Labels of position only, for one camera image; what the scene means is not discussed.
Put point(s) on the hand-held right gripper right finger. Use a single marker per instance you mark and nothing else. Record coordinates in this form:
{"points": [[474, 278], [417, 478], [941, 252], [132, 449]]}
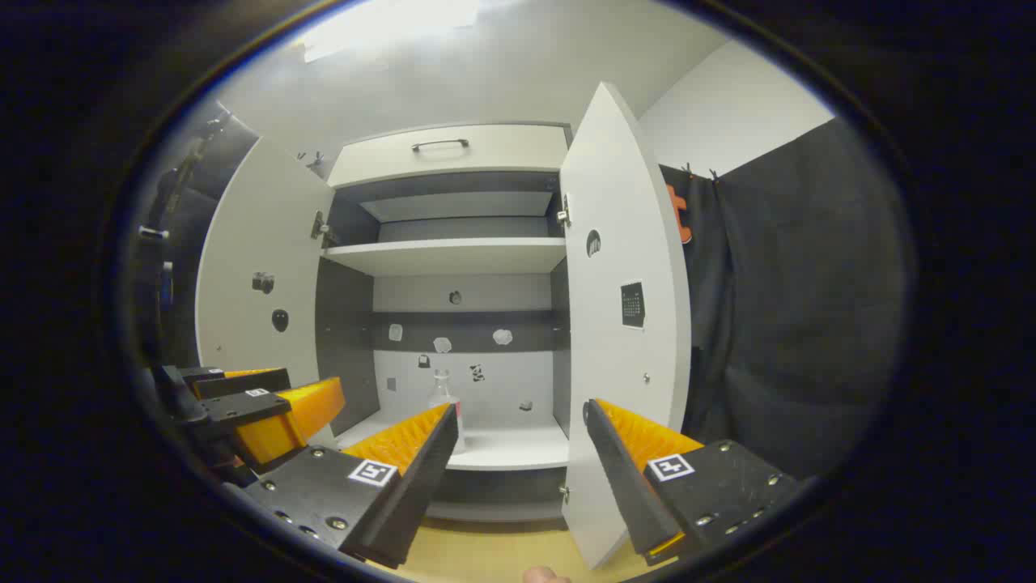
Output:
{"points": [[619, 478]]}

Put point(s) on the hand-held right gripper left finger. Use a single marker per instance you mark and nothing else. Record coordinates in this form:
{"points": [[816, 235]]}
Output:
{"points": [[421, 486]]}

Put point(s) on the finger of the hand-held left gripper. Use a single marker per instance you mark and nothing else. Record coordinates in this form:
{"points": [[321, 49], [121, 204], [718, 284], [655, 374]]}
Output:
{"points": [[243, 407], [243, 382]]}

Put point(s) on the clear glass bottle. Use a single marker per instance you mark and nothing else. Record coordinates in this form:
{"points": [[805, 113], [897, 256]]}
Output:
{"points": [[442, 397]]}

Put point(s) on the white and grey cabinet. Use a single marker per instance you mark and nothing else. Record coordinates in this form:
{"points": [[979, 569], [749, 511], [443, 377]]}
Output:
{"points": [[348, 340]]}

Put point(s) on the white cabinet door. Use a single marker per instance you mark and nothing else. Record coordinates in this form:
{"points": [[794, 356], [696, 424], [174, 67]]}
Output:
{"points": [[615, 267], [251, 243]]}

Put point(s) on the white cabinet shelf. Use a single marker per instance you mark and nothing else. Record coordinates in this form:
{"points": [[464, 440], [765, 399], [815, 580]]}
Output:
{"points": [[453, 255], [518, 449]]}

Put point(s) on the white cabinet drawer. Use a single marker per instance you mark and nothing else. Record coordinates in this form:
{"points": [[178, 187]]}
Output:
{"points": [[502, 150]]}

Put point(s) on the black backdrop cloth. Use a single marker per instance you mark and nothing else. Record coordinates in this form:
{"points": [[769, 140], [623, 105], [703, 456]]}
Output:
{"points": [[206, 194], [793, 308]]}

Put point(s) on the grey metal stand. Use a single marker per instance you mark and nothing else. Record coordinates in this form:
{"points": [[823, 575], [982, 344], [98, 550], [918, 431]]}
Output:
{"points": [[192, 164]]}

